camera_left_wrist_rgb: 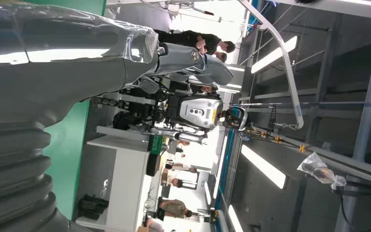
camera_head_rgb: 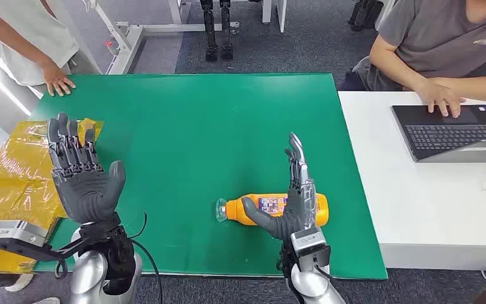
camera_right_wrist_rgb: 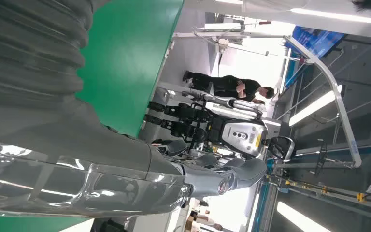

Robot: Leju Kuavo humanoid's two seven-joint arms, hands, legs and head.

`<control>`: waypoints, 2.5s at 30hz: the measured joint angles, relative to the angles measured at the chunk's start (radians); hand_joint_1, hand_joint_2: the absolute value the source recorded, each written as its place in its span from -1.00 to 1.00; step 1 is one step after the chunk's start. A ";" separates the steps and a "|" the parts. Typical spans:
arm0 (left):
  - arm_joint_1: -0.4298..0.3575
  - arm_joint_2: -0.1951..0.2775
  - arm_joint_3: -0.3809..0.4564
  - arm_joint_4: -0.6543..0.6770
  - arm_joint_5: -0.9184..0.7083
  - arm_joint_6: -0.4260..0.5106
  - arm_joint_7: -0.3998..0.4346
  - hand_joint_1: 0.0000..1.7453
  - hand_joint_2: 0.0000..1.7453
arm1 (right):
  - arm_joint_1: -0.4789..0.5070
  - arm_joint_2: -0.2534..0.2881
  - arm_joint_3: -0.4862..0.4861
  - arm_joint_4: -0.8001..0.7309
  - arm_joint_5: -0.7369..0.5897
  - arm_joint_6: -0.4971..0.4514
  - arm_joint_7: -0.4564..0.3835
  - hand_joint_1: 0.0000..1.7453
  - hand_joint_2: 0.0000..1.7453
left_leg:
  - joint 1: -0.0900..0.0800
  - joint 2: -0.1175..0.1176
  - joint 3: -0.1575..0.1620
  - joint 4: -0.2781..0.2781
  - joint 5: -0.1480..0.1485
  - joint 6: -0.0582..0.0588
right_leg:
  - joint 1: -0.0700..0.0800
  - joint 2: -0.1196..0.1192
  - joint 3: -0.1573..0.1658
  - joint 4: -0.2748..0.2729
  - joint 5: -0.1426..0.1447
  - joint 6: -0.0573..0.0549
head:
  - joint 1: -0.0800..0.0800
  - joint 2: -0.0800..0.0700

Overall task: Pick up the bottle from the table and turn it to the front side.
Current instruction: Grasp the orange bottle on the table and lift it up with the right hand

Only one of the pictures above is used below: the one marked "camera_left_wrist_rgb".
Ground green box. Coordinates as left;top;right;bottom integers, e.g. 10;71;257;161
148;134;164;155

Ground white table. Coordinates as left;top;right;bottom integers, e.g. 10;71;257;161
75;134;152;232

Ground person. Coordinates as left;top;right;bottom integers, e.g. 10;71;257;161
157;198;193;220
164;161;198;174
154;29;236;56

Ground black bag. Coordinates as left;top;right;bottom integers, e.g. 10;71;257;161
77;193;110;221

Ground grey humanoid robot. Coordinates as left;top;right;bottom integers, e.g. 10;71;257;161
112;86;249;145

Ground white curved gantry beam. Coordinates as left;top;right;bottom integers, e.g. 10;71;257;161
237;0;304;130

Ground plastic wrapped object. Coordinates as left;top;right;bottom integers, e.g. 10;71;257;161
297;152;347;190

